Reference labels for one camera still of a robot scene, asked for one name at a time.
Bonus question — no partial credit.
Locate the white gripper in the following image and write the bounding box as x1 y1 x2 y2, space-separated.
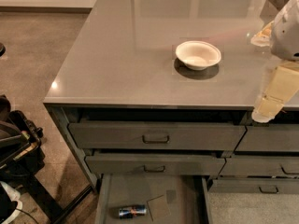
250 0 299 123

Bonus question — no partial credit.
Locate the blue silver redbull can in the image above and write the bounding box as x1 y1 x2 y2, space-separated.
118 205 147 219

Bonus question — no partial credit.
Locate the top right grey drawer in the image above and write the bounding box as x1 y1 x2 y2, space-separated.
236 124 299 152

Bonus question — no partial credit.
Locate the grey drawer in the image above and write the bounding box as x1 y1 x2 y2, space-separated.
221 156 299 176
85 153 225 175
236 124 299 152
68 121 246 150
208 178 299 194

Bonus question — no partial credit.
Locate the middle right grey drawer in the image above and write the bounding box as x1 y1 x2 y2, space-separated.
221 156 299 176

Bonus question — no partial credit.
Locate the grey counter cabinet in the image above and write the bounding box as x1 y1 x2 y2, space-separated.
42 0 299 224

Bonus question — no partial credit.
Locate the bottom right grey drawer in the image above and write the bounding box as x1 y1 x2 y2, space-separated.
208 178 299 194

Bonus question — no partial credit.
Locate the open bottom left drawer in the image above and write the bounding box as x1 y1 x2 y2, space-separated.
94 175 212 224

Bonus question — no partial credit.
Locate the middle left grey drawer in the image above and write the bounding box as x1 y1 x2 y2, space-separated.
85 153 225 175

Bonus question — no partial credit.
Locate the top left grey drawer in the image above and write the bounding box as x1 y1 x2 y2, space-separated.
68 121 246 150

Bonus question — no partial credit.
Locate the white paper bowl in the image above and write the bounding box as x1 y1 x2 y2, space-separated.
175 41 221 71

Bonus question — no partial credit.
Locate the grey square card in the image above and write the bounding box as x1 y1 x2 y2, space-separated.
147 195 170 221

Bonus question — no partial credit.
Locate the black cart with equipment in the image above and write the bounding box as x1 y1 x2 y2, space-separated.
0 93 94 224

